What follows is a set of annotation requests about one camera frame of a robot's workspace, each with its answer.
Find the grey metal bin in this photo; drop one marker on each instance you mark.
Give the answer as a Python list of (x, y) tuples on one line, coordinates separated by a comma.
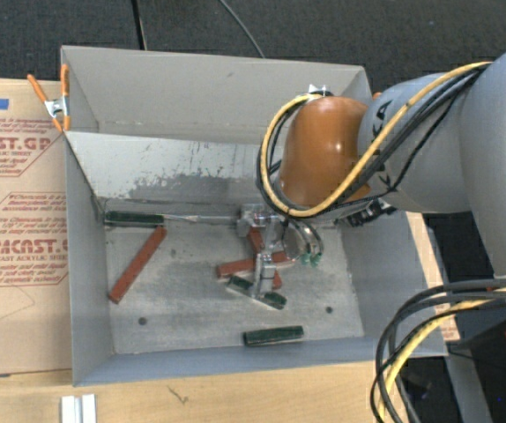
[(182, 289)]

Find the dark green flat block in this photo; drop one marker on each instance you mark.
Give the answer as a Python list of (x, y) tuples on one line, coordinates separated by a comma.
[(240, 284), (133, 218), (273, 336)]

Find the brown cardboard board, red print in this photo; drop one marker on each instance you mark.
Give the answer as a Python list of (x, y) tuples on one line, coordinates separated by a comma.
[(24, 315)]

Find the black cylinder on white bracket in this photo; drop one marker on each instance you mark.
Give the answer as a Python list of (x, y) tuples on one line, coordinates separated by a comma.
[(365, 215)]

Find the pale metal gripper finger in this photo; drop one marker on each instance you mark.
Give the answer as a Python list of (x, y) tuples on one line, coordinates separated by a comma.
[(264, 276), (250, 221)]

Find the red-brown flat block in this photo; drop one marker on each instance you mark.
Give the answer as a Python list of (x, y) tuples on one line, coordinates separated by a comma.
[(137, 264), (235, 268), (256, 239)]

